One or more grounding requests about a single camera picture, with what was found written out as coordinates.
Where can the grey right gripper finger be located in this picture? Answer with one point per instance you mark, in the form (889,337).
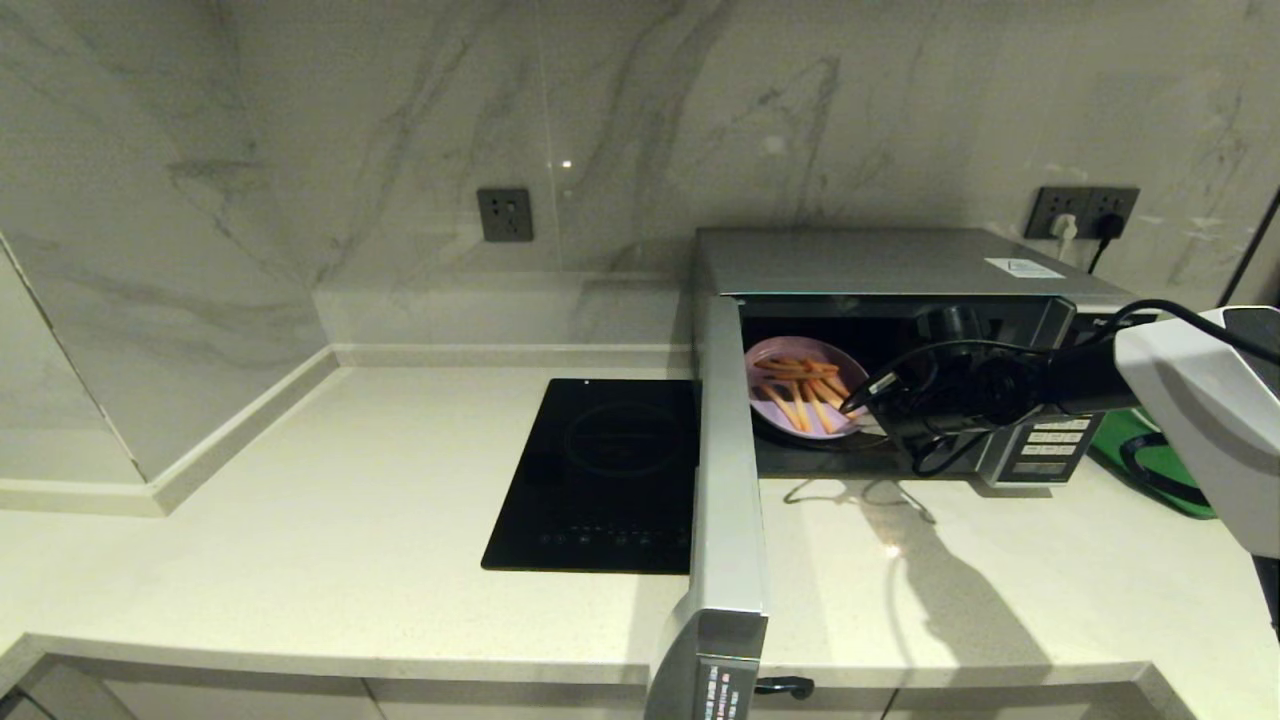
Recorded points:
(865,393)
(875,427)

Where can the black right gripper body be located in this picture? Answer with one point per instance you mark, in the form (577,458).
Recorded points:
(925,405)

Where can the purple plate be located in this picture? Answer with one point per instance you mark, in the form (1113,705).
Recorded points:
(800,350)

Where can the microwave door with dark glass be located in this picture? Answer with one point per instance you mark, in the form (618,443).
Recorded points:
(725,480)

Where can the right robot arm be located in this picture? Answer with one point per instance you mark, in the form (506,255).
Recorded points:
(1200,400)

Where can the silver Panasonic microwave oven body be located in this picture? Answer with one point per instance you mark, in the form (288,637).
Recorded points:
(850,258)

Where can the white paper sheet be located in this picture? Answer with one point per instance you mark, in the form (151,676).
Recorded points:
(1025,267)

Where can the white power plug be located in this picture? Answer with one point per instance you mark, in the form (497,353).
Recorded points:
(1065,228)

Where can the green plastic tray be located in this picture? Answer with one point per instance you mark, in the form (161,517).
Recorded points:
(1165,465)

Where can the black induction cooktop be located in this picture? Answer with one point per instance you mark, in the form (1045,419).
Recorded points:
(600,480)

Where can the grey cabinet side panel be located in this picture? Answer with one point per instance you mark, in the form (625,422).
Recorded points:
(60,700)

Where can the grey double wall socket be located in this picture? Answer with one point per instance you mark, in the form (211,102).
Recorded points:
(1085,200)

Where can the grey single wall socket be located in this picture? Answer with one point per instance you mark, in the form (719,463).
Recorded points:
(505,214)

